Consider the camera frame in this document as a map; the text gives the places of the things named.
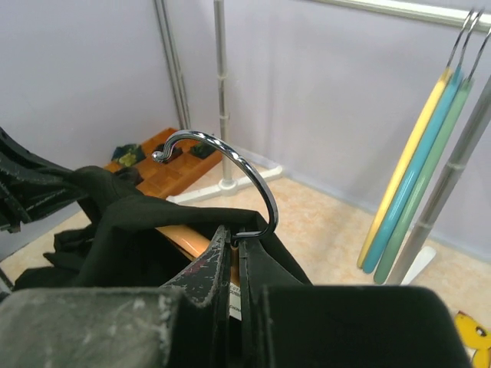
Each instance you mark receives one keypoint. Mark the dark green pointed cloth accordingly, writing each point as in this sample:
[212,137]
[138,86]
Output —
[202,150]

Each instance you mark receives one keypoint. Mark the blue yellow folded shirt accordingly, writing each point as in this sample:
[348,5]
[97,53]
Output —
[475,337]

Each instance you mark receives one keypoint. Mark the black t-shirt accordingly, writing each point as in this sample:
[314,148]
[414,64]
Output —
[122,246]

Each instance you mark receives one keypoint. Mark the yellow hanger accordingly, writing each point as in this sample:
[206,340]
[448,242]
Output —
[411,161]

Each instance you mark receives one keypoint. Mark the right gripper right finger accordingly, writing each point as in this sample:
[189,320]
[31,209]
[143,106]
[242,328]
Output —
[286,323]

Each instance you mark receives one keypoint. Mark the rolled black tie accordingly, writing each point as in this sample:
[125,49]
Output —
[129,174]

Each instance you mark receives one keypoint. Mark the green floral folded cloth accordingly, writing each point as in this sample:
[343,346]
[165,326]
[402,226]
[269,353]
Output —
[128,155]

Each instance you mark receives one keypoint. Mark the green hanger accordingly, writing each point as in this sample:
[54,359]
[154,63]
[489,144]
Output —
[409,253]

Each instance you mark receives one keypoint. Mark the orange hanger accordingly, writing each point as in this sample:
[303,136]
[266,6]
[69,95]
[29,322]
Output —
[237,174]

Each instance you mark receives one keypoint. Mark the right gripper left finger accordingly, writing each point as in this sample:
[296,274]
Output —
[184,323]

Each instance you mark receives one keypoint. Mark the wooden compartment tray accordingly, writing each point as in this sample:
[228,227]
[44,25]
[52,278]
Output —
[170,179]

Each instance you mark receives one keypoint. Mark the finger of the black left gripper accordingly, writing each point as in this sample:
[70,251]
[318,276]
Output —
[32,188]

